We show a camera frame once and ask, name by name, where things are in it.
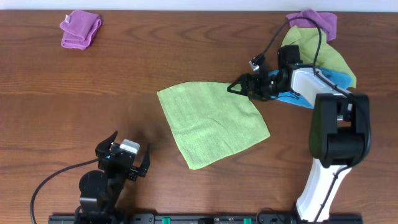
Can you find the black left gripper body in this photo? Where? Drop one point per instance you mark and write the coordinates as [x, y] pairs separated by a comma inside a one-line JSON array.
[[104, 163]]

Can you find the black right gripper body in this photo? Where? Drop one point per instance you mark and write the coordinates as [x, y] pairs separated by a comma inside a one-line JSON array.
[[263, 88]]

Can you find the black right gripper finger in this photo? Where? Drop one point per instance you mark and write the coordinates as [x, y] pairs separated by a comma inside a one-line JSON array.
[[242, 80], [237, 88]]

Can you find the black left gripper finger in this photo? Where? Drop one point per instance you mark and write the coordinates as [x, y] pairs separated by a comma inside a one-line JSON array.
[[144, 157], [103, 148]]

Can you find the bright green cloth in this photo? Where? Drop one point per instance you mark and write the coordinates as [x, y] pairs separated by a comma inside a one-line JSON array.
[[208, 123]]

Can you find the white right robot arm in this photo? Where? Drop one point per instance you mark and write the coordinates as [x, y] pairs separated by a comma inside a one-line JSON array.
[[340, 132]]

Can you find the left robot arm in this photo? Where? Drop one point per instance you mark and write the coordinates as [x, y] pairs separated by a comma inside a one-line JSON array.
[[101, 188]]

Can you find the blue cloth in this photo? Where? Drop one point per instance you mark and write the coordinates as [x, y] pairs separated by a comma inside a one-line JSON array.
[[287, 99]]

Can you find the olive green crumpled cloth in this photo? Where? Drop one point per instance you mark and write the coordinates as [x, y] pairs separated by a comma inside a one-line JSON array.
[[307, 40]]

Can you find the crumpled purple cloth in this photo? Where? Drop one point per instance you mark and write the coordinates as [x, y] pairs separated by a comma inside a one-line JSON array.
[[326, 21]]

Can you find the folded purple cloth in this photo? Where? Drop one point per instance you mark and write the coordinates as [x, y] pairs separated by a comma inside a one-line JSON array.
[[79, 29]]

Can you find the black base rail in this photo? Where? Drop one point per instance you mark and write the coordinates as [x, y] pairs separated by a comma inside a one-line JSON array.
[[148, 218]]

